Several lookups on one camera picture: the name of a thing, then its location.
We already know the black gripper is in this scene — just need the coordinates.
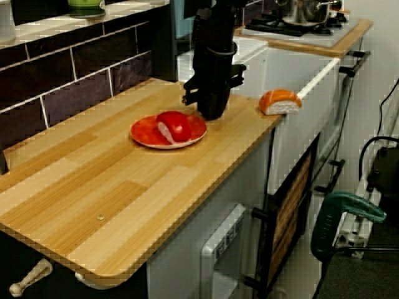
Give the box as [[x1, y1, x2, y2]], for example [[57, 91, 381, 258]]
[[182, 45, 248, 121]]

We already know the red tuna nigiri toy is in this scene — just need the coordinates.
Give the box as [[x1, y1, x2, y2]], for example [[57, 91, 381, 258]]
[[155, 110, 191, 146]]

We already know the salmon nigiri sushi toy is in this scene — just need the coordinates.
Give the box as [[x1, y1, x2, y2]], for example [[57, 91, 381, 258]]
[[258, 88, 303, 116]]

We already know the orange round plate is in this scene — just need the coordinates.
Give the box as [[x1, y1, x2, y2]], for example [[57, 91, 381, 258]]
[[130, 113, 208, 150]]

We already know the white toy sink unit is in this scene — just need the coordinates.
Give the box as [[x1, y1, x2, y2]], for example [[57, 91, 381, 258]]
[[177, 36, 341, 196]]

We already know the toy stove top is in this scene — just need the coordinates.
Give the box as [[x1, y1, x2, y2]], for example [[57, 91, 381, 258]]
[[239, 12, 359, 49]]

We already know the black-framed wood-pattern oven door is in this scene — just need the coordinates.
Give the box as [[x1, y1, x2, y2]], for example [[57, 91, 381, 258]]
[[244, 132, 322, 299]]

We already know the shiny metal pot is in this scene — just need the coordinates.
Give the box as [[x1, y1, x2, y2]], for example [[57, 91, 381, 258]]
[[276, 0, 344, 26]]

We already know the white cabinet body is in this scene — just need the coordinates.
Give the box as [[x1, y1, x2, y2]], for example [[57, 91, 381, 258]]
[[146, 133, 272, 299]]

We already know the grey dispenser panel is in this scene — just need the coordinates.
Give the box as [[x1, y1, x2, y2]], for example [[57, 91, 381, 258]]
[[199, 202, 247, 299]]

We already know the aluminium extrusion bar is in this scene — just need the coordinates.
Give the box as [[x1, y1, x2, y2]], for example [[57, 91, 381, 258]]
[[332, 177, 386, 259]]

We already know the black equipment box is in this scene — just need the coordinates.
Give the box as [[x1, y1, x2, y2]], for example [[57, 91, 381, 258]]
[[367, 145, 399, 200]]

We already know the thin black rod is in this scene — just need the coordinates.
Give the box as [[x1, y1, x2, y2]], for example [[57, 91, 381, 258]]
[[330, 245, 399, 253]]

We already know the black drawer handle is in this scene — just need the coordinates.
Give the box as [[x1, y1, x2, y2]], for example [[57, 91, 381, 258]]
[[338, 49, 372, 78], [314, 159, 346, 194]]

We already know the thick black cable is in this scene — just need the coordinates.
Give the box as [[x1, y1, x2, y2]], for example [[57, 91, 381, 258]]
[[358, 135, 399, 185]]

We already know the thin black cable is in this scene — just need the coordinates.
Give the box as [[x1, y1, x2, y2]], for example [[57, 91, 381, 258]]
[[378, 83, 399, 136]]

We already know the narrow dark shelf post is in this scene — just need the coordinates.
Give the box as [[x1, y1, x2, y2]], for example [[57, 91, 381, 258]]
[[0, 136, 10, 175]]

